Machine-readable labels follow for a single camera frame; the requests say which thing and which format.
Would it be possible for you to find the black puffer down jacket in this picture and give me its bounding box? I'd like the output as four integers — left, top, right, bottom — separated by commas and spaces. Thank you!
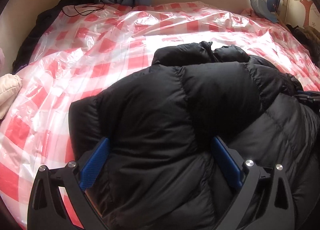
69, 43, 319, 229

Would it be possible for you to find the cream beige pillow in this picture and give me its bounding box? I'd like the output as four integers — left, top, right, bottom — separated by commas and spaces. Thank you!
0, 73, 22, 120

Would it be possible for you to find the red white checkered plastic sheet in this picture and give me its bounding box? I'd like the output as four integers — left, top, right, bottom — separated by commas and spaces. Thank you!
1, 2, 319, 228

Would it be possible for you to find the black clothes pile by wall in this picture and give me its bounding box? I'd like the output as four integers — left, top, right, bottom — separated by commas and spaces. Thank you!
12, 0, 95, 74

